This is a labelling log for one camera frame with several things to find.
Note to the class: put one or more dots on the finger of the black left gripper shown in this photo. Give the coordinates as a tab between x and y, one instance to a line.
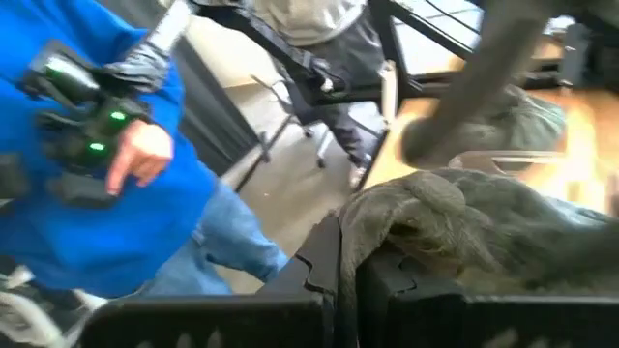
498	43

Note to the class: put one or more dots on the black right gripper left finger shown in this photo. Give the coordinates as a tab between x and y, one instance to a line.
309	290

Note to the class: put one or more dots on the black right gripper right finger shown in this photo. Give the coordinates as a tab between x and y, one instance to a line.
411	319

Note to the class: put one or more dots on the dark green cap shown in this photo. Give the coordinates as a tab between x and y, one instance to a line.
522	121

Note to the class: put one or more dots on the light grey cap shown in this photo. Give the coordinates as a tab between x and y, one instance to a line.
483	217

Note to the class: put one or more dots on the office chair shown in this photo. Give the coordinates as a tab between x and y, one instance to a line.
285	130

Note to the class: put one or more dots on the person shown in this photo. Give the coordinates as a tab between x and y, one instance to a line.
72	241
309	19

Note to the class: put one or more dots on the dark grey curtain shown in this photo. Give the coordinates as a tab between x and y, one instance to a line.
213	111

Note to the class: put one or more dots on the black aluminium frame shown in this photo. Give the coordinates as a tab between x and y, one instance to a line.
387	29

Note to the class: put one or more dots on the silver metal bracket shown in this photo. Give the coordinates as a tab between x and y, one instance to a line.
389	87

